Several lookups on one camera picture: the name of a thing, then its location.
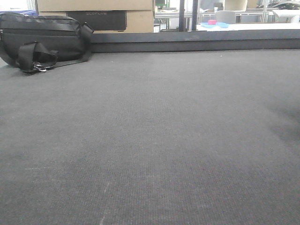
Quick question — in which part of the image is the white table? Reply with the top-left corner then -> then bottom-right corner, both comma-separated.
196,23 -> 300,31

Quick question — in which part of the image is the left black vertical post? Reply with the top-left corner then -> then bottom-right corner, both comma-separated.
178,0 -> 185,32

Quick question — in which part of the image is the dark conveyor side rail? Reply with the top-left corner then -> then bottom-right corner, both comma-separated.
91,29 -> 300,53

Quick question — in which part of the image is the shallow blue tray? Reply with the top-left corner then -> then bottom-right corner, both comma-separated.
200,22 -> 230,29

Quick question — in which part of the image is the blue crate behind bag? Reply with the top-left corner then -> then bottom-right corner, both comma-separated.
1,10 -> 38,16

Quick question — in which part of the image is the pink block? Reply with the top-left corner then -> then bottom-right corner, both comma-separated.
208,19 -> 217,25

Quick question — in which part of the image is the right black vertical post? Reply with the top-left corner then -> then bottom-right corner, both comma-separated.
191,0 -> 199,31

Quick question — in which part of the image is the black fabric shoulder bag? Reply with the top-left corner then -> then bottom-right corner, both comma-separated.
0,12 -> 94,74

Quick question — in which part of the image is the upper cardboard box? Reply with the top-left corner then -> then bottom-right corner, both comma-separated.
37,0 -> 155,12

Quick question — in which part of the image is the black vertical post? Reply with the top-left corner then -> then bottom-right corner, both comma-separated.
178,0 -> 185,32
191,0 -> 199,31

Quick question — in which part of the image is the lower cardboard box black print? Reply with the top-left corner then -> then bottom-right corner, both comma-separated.
39,10 -> 154,33

